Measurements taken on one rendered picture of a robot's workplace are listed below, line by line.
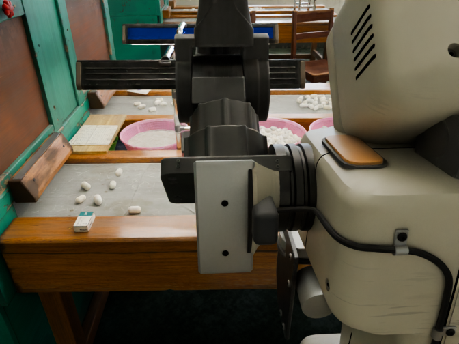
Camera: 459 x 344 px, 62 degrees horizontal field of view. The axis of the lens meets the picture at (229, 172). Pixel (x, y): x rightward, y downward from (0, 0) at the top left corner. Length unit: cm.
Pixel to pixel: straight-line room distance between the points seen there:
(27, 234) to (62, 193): 22
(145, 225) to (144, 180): 26
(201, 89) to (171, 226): 64
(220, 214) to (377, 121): 15
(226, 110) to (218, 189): 9
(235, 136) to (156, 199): 80
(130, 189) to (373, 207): 99
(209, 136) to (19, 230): 81
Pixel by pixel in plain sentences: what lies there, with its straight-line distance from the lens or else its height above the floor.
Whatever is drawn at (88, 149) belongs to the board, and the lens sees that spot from 140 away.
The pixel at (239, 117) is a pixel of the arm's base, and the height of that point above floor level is 124.
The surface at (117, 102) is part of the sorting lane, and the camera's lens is 191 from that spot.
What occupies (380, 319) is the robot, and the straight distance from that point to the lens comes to 33.
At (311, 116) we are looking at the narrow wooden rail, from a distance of 165.
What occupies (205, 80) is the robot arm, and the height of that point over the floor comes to 126.
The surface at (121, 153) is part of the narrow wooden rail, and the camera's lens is 136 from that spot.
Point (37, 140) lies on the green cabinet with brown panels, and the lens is 129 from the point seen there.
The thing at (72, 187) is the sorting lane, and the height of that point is 74.
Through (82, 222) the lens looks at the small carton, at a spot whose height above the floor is 78.
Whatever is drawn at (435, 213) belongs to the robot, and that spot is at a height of 122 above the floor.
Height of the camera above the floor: 138
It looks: 31 degrees down
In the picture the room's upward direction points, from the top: straight up
